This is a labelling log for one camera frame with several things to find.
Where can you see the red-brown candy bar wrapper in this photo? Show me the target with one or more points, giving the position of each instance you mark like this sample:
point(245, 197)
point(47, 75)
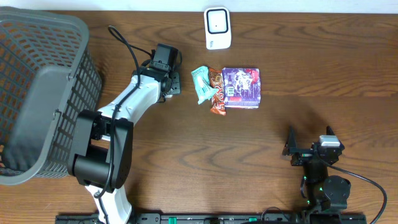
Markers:
point(216, 82)

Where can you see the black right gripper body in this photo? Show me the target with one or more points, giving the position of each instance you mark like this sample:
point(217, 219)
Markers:
point(303, 155)

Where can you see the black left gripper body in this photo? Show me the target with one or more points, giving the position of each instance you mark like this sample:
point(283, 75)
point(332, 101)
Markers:
point(175, 83)

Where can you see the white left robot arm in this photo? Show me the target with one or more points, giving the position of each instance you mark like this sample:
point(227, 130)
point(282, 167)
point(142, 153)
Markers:
point(101, 153)

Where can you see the white barcode scanner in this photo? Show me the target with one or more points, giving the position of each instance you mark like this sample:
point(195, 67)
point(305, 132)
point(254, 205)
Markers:
point(217, 28)

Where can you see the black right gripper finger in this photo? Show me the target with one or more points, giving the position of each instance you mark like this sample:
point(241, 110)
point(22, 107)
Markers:
point(290, 146)
point(329, 131)

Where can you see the teal snack packet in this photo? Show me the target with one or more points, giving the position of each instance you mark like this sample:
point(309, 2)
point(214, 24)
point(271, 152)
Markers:
point(202, 84)

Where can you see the grey plastic mesh basket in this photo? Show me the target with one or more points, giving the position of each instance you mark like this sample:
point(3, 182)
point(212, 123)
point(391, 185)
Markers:
point(47, 78)

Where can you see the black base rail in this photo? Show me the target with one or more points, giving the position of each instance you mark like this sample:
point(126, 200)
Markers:
point(277, 218)

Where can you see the purple snack box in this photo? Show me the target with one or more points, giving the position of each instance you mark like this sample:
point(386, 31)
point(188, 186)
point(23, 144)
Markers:
point(242, 87)

